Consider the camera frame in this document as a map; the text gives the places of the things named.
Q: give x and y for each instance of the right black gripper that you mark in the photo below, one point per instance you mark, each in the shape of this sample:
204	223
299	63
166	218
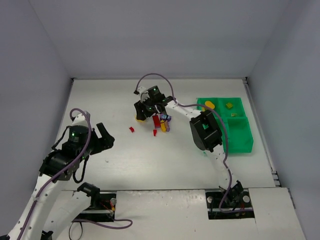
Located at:
142	110

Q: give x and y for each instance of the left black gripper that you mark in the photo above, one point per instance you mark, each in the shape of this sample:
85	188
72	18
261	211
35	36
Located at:
99	142

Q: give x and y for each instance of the pale yellow curved lego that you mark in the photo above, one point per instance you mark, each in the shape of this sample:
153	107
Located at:
139	120

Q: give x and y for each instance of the orange yellow curved lego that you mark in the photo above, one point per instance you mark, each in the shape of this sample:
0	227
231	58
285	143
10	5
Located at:
209	104

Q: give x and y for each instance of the lime square lego brick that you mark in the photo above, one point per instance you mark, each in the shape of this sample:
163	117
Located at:
229	105

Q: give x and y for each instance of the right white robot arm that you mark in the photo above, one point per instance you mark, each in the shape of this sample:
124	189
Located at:
206	133

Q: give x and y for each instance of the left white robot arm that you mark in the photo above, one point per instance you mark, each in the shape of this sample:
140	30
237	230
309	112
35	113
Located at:
60	166

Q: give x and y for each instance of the purple lotus lego piece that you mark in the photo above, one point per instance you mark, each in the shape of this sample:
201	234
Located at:
165	117

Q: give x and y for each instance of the red rectangular lego brick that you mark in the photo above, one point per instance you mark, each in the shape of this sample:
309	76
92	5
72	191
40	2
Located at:
156	121

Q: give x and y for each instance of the yellow curved lego brick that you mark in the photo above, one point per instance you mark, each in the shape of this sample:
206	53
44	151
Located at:
164	126

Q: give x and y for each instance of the small red lego right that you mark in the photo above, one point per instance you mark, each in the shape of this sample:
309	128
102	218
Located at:
155	132

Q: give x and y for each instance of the green compartment tray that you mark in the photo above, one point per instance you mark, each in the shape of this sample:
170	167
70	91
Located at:
240	139

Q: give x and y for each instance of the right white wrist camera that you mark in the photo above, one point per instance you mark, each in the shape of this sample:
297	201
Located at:
142	92

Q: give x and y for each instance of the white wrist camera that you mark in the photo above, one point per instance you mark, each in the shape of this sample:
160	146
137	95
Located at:
81	119
142	92

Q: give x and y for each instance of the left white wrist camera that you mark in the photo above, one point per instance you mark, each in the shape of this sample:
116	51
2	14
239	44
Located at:
81	119

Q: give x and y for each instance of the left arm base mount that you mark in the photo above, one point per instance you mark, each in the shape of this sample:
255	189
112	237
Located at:
102	204

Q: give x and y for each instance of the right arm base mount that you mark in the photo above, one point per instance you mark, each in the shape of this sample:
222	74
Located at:
241	208

